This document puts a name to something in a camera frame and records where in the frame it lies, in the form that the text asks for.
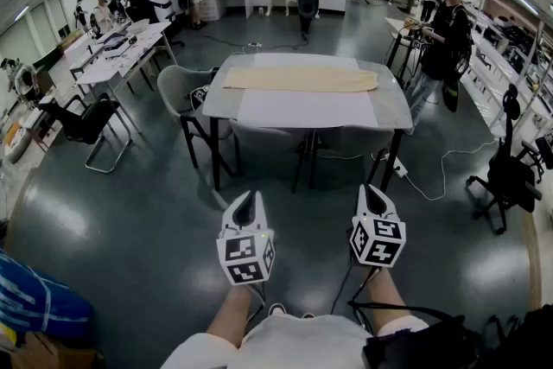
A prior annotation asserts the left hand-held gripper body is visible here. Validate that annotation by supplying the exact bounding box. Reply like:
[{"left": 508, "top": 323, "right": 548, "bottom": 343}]
[{"left": 215, "top": 227, "right": 277, "bottom": 287}]

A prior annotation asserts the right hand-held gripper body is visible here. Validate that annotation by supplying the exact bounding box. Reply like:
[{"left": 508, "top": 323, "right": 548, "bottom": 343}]
[{"left": 347, "top": 215, "right": 408, "bottom": 270}]

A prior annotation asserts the beige cloth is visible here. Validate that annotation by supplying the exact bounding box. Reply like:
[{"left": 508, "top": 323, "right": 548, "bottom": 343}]
[{"left": 222, "top": 66, "right": 379, "bottom": 93}]

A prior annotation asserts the person's left forearm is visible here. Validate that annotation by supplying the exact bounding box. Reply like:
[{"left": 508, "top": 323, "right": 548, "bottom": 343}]
[{"left": 206, "top": 281, "right": 265, "bottom": 349}]

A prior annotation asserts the person's right forearm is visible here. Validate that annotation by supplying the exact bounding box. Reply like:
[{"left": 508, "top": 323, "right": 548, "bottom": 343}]
[{"left": 360, "top": 266, "right": 410, "bottom": 337}]

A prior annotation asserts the person's white shirt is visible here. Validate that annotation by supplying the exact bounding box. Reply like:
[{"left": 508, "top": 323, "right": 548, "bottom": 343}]
[{"left": 159, "top": 313, "right": 431, "bottom": 369}]

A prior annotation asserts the grey marble table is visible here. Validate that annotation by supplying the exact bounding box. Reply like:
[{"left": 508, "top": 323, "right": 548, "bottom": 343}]
[{"left": 201, "top": 51, "right": 414, "bottom": 194}]

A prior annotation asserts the black waist pouch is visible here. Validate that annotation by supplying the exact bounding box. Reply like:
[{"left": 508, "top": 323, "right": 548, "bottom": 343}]
[{"left": 361, "top": 315, "right": 480, "bottom": 369}]

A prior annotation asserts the large white paper sheet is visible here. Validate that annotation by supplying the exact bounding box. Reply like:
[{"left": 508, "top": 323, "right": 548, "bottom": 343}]
[{"left": 236, "top": 53, "right": 379, "bottom": 129}]

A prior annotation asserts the black office chair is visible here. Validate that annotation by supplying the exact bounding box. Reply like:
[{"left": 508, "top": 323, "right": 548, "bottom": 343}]
[
  {"left": 520, "top": 136, "right": 553, "bottom": 183},
  {"left": 465, "top": 84, "right": 543, "bottom": 235}
]

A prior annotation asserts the black cantilever chair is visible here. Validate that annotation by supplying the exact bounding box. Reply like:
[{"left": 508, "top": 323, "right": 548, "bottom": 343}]
[{"left": 37, "top": 92, "right": 134, "bottom": 175}]

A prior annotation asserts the white table with black legs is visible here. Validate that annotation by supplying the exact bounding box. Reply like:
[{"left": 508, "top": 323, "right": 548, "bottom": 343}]
[{"left": 384, "top": 15, "right": 433, "bottom": 79}]

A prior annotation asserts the white shelving rack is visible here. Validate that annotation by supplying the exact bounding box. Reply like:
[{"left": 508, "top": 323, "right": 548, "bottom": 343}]
[{"left": 460, "top": 0, "right": 553, "bottom": 135}]

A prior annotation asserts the white work table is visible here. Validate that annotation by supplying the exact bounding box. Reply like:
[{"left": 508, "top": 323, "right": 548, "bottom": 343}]
[{"left": 68, "top": 20, "right": 178, "bottom": 100}]

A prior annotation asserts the blue bag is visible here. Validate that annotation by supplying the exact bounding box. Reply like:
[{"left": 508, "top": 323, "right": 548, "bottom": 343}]
[{"left": 0, "top": 250, "right": 94, "bottom": 336}]

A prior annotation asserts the cardboard box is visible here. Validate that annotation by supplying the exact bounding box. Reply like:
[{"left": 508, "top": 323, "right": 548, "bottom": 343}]
[{"left": 0, "top": 330, "right": 103, "bottom": 369}]

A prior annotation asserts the black and white gaming chair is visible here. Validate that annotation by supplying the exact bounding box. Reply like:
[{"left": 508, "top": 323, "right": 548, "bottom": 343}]
[{"left": 124, "top": 0, "right": 187, "bottom": 48}]

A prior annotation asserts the thin black cable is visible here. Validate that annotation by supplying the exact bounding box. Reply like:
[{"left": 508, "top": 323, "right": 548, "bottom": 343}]
[{"left": 330, "top": 263, "right": 466, "bottom": 334}]

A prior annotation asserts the spare recording device with cables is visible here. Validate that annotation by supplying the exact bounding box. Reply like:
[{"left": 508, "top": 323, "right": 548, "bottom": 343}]
[{"left": 188, "top": 84, "right": 213, "bottom": 112}]

